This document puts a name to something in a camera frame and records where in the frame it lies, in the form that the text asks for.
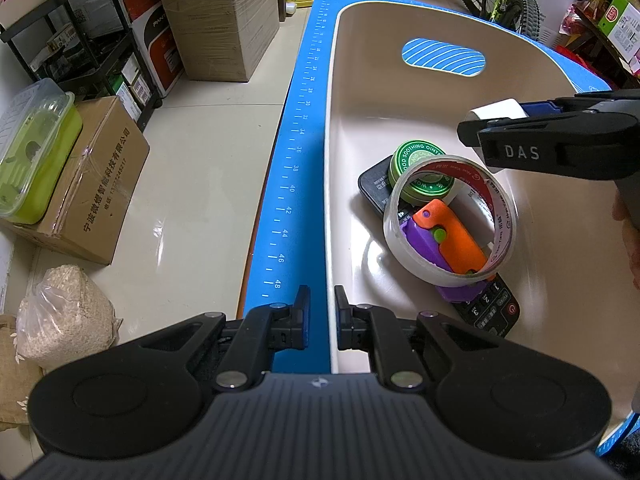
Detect brown paper bag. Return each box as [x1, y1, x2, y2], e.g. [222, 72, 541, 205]
[0, 314, 47, 427]

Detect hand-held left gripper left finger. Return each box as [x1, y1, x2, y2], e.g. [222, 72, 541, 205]
[134, 284, 312, 393]

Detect red and white appliance box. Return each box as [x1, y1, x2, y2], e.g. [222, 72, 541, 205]
[130, 2, 184, 99]

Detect clear bag of grain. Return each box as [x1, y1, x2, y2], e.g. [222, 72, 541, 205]
[16, 265, 124, 369]

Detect clear tape roll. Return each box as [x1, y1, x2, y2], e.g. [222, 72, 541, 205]
[383, 156, 519, 289]

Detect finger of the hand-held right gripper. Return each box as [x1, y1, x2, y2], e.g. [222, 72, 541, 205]
[457, 102, 640, 182]
[520, 88, 640, 117]

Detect black power bank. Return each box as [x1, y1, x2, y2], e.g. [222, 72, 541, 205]
[357, 155, 417, 222]

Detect person's right hand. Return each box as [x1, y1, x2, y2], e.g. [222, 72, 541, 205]
[612, 198, 640, 290]

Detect black metal rack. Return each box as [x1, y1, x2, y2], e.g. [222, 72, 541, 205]
[0, 0, 167, 134]

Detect black remote control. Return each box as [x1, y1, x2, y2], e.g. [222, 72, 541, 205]
[447, 272, 521, 339]

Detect white round container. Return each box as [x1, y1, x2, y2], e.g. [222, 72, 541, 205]
[463, 98, 524, 162]

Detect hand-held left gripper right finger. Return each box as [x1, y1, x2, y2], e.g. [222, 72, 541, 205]
[333, 285, 502, 394]

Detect red snack bag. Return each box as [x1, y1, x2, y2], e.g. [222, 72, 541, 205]
[558, 2, 599, 51]

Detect purple toy knife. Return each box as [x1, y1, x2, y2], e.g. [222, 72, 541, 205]
[402, 217, 489, 304]

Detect printed cardboard box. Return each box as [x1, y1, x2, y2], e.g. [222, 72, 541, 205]
[2, 95, 151, 266]

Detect green product box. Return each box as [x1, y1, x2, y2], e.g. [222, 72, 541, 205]
[597, 0, 640, 74]

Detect green container with clear lid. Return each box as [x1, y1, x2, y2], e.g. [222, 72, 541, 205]
[0, 78, 84, 225]

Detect beige plastic storage bin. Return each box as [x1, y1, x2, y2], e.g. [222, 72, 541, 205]
[325, 1, 640, 453]

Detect large taped cardboard box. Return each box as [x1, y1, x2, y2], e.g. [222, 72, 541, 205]
[162, 0, 280, 83]

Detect orange toy knife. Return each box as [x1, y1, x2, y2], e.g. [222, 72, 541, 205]
[412, 198, 491, 277]

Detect green and black bicycle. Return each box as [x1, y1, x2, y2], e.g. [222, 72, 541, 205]
[453, 0, 544, 44]

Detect green round tin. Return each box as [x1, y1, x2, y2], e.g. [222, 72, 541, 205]
[388, 139, 456, 207]

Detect blue ruled mat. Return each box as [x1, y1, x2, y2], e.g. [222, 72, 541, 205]
[237, 0, 640, 459]

